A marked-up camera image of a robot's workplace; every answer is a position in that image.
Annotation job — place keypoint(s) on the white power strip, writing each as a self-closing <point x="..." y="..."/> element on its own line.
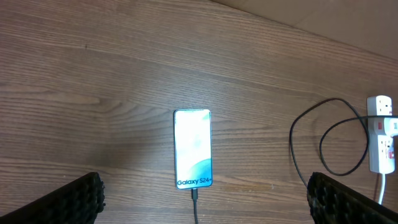
<point x="381" y="148"/>

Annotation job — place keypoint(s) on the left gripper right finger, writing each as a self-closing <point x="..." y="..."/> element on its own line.
<point x="331" y="202"/>

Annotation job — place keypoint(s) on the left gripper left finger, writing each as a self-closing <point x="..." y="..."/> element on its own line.
<point x="79" y="201"/>

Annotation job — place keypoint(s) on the blue Galaxy smartphone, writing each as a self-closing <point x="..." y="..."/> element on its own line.
<point x="193" y="149"/>

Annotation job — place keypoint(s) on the white charger plug adapter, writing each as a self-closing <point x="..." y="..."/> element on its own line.
<point x="385" y="125"/>

